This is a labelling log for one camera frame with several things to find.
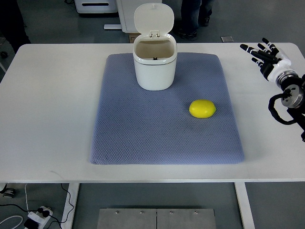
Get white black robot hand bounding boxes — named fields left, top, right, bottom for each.
left=240, top=38, right=293, bottom=84

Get yellow lemon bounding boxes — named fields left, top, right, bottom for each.
left=189, top=99, right=216, bottom=118

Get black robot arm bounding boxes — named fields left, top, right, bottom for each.
left=268, top=73, right=305, bottom=129

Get white trash bin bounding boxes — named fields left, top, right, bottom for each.
left=133, top=3, right=177, bottom=91

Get grey floor socket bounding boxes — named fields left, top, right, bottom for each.
left=220, top=36, right=234, bottom=43

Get person legs dark trousers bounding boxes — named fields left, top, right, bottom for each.
left=176, top=0, right=214, bottom=41

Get white table leg right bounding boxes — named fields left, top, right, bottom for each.
left=234, top=182, right=255, bottom=229

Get white table leg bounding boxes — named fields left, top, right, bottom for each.
left=234, top=182, right=255, bottom=229
left=61, top=183, right=80, bottom=229

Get cardboard box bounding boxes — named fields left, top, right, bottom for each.
left=128, top=33, right=141, bottom=43

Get blue quilted mat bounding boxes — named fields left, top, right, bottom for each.
left=90, top=52, right=244, bottom=165

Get white cabinet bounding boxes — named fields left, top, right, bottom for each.
left=103, top=0, right=141, bottom=33

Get white machine base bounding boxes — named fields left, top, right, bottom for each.
left=74, top=0, right=118, bottom=14

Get metal floor plate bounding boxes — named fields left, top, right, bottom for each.
left=97, top=208, right=216, bottom=229

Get white table leg left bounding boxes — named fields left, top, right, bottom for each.
left=61, top=183, right=80, bottom=229

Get white power strip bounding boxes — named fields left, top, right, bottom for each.
left=28, top=206, right=53, bottom=229

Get black cable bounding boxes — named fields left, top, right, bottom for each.
left=0, top=183, right=75, bottom=229

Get white cable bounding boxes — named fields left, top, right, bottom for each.
left=0, top=183, right=31, bottom=229

